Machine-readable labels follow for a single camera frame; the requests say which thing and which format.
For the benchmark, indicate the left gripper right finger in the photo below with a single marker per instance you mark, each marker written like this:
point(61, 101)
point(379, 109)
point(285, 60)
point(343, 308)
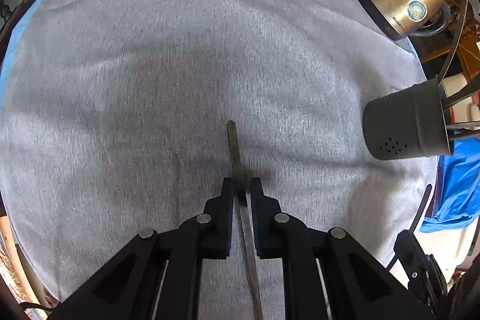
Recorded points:
point(327, 276)

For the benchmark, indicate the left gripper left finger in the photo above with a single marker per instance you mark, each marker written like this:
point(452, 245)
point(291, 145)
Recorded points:
point(157, 275)

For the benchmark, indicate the dark chopstick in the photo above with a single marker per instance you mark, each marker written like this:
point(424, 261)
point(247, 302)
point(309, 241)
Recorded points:
point(459, 28)
point(246, 231)
point(468, 90)
point(463, 125)

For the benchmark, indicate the dark grey utensil holder cup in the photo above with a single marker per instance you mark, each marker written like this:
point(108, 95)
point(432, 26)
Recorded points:
point(407, 124)

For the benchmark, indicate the blue table cover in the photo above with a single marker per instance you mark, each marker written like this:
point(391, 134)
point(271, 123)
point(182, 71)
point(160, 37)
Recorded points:
point(458, 184)

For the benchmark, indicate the grey towel table cloth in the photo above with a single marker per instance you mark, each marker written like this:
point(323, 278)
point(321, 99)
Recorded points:
point(114, 114)

